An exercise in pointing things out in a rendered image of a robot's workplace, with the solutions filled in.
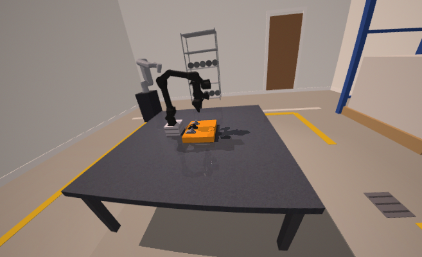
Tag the orange flat plate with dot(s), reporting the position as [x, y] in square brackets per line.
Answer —
[205, 132]

